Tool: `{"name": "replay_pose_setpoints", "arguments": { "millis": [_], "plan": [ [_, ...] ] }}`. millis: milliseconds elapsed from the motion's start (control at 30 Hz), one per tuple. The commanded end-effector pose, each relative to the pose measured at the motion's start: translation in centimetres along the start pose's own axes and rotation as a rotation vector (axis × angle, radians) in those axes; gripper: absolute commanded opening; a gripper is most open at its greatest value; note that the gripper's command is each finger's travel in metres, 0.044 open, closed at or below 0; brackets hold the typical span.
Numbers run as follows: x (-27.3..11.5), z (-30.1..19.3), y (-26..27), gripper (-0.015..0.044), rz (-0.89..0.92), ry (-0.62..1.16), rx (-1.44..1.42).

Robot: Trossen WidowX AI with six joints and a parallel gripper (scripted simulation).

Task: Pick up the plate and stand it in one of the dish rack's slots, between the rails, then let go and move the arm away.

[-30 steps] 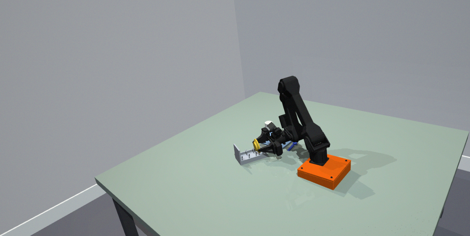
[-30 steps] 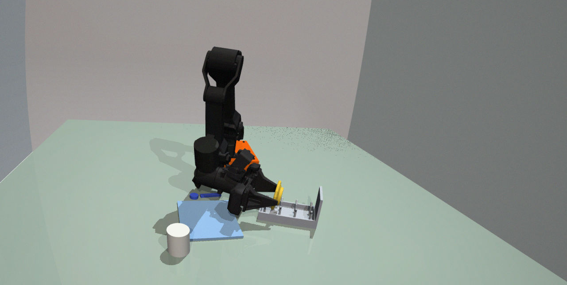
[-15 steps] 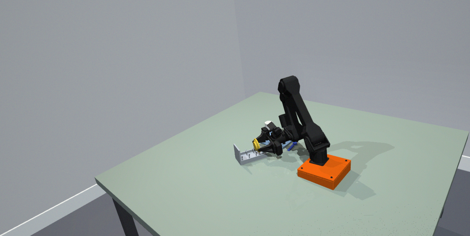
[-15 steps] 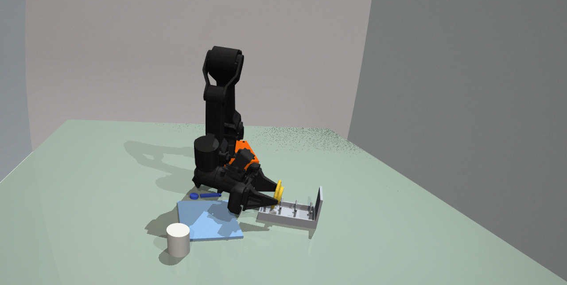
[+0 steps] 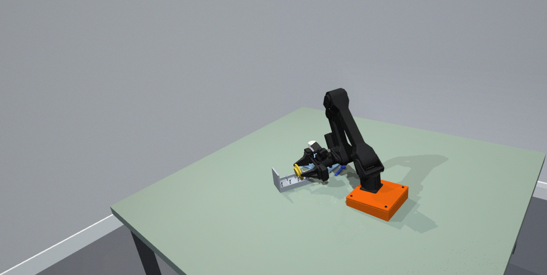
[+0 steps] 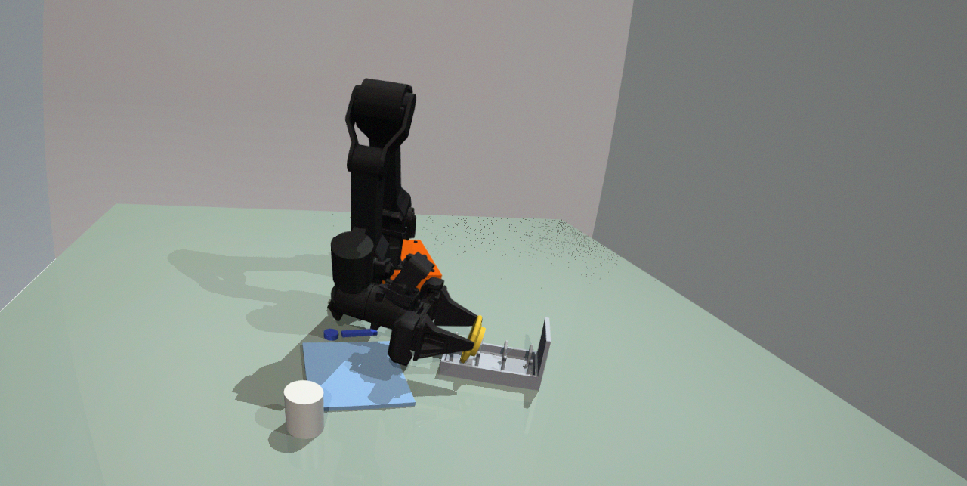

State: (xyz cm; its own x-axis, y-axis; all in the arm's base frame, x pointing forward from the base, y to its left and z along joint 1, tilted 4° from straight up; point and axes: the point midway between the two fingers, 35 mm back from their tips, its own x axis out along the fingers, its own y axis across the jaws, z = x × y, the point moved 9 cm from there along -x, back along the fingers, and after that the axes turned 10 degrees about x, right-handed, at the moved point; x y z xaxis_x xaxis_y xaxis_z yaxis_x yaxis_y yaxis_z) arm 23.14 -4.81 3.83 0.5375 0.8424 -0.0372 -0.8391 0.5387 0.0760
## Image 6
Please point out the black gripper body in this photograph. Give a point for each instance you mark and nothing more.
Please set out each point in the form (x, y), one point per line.
(382, 310)

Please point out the light blue flat mat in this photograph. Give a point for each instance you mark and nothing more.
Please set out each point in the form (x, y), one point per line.
(356, 375)

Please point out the yellow plate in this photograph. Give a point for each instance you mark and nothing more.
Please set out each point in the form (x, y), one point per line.
(475, 335)

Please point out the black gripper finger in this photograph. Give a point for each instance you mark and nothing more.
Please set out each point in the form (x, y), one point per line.
(451, 314)
(433, 340)

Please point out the grey cylinder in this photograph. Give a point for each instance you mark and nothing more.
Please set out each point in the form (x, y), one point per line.
(304, 409)

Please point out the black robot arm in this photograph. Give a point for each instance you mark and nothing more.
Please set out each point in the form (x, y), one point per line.
(382, 215)

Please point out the grey dish rack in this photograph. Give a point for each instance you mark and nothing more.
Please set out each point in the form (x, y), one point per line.
(503, 365)

